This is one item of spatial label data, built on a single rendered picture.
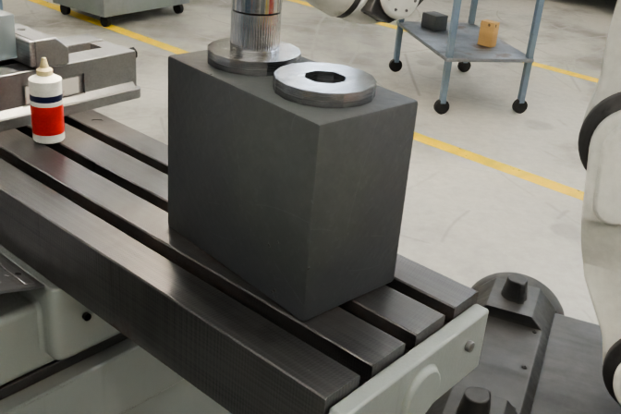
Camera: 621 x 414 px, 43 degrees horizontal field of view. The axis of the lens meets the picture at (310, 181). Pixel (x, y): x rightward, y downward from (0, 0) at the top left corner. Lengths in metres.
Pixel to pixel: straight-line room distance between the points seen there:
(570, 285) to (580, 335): 1.34
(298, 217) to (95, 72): 0.60
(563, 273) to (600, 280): 1.71
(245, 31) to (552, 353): 0.89
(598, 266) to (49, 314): 0.73
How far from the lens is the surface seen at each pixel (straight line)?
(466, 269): 2.78
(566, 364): 1.42
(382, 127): 0.67
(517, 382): 1.31
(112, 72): 1.21
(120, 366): 1.05
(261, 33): 0.73
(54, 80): 1.04
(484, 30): 4.49
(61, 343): 0.94
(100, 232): 0.84
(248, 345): 0.67
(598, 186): 1.07
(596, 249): 1.15
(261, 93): 0.67
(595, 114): 1.08
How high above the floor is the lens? 1.36
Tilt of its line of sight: 24 degrees down
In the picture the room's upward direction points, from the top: 5 degrees clockwise
